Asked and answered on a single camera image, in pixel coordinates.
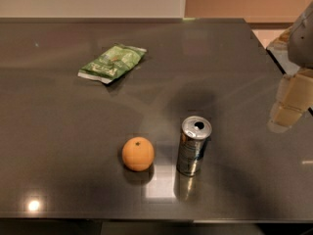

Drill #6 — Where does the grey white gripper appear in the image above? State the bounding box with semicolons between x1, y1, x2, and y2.
267;1;313;133

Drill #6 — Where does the silver redbull can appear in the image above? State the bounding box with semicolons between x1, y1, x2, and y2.
176;116;212;176

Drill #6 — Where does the green jalapeno chip bag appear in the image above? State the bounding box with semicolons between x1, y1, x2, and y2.
77;44;147;84

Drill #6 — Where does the dark side counter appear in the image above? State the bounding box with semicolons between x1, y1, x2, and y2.
266;27;313;116

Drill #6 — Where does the orange fruit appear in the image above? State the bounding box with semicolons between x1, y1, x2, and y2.
122;137;155;171

